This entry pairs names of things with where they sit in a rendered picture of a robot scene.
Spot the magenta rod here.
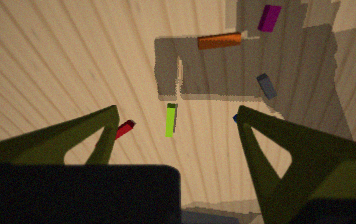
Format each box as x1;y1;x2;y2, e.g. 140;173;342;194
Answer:
257;5;282;32

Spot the red rod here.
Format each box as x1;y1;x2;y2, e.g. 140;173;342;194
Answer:
115;119;134;140

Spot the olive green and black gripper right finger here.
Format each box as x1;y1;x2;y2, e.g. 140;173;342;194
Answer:
236;105;356;224

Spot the grey rectangular bar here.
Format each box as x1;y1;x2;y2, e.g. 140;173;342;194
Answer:
256;73;278;100

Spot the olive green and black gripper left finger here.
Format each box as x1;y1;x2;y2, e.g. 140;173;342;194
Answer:
0;105;120;165

